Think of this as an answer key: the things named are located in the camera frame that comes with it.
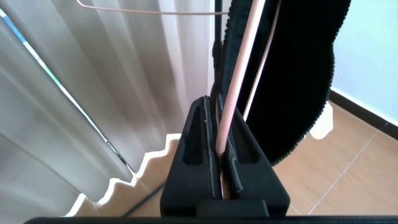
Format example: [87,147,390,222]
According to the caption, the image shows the white laundry basket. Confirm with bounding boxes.
[308,101,335,141]

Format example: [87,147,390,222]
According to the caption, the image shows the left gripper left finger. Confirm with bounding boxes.
[159,95,223,218]

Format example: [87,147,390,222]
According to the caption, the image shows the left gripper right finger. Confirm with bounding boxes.
[216,93,291,218]

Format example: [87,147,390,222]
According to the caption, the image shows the black shorts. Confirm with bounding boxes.
[210,0,352,166]

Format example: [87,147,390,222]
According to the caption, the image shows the black clothes rack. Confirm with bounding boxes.
[123,0,224,218]

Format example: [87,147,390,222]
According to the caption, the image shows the beige curtain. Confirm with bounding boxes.
[0,0,233,224]

